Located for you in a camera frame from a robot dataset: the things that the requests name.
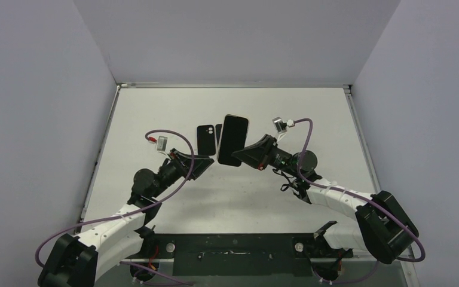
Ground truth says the black phone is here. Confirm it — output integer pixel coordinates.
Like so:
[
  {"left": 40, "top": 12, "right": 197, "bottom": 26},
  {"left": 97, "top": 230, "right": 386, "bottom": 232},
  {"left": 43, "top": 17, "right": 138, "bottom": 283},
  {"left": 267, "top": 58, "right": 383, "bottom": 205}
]
[{"left": 215, "top": 124, "right": 222, "bottom": 144}]

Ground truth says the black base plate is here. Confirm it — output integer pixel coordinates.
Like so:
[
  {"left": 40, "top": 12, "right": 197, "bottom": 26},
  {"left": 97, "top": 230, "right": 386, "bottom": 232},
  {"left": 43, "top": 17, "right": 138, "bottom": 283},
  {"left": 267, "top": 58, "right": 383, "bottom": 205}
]
[{"left": 150, "top": 233, "right": 325, "bottom": 278}]

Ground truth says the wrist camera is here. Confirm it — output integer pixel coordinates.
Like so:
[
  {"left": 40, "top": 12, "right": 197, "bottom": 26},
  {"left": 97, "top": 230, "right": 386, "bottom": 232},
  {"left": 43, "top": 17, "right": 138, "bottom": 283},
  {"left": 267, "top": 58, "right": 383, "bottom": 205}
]
[
  {"left": 147, "top": 136, "right": 168, "bottom": 153},
  {"left": 272, "top": 117, "right": 295, "bottom": 135}
]

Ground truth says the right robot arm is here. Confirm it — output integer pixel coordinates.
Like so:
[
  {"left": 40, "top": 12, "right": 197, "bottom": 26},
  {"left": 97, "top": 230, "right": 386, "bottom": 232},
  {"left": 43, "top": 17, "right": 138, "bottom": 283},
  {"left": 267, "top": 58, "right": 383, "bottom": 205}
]
[{"left": 232, "top": 135, "right": 419, "bottom": 264}]

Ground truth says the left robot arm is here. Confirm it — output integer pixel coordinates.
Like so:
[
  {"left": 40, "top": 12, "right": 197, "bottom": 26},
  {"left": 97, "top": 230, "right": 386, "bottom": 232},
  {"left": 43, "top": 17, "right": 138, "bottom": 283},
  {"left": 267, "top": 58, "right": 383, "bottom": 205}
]
[{"left": 38, "top": 149, "right": 215, "bottom": 286}]

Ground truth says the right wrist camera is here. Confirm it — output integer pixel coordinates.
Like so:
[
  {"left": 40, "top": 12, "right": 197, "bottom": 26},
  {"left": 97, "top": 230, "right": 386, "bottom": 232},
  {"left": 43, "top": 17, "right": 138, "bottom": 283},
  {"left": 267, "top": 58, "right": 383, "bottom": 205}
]
[{"left": 272, "top": 117, "right": 295, "bottom": 135}]

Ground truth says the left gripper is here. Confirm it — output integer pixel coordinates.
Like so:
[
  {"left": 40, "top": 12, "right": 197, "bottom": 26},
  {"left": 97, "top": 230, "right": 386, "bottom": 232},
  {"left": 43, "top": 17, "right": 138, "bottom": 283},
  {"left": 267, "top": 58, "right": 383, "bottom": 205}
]
[{"left": 151, "top": 148, "right": 214, "bottom": 198}]

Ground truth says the black phone case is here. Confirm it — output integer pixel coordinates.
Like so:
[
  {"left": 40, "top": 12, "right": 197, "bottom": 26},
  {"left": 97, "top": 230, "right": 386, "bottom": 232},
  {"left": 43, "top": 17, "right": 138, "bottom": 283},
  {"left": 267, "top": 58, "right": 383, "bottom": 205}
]
[{"left": 196, "top": 124, "right": 216, "bottom": 156}]

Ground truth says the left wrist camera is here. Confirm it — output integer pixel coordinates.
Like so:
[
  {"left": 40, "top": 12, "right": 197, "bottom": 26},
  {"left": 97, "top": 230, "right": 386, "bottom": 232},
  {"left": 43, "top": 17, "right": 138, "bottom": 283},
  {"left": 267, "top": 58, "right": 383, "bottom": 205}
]
[{"left": 147, "top": 136, "right": 168, "bottom": 153}]

